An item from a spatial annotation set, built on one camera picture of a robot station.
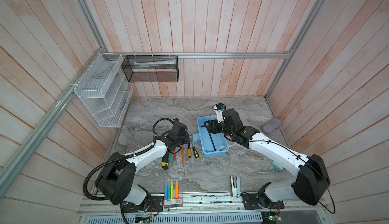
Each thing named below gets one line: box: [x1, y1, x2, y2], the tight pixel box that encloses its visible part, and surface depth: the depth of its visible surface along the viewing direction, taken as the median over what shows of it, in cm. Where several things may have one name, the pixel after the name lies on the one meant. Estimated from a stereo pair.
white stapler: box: [230, 175, 241, 198], surface depth 78 cm
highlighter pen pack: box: [164, 178, 184, 209], surface depth 77 cm
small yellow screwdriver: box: [187, 142, 192, 159], surface depth 92 cm
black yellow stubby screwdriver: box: [191, 146, 201, 161], surface depth 90 cm
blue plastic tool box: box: [192, 114, 229, 158], surface depth 93 cm
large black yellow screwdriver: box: [161, 152, 169, 170], surface depth 87 cm
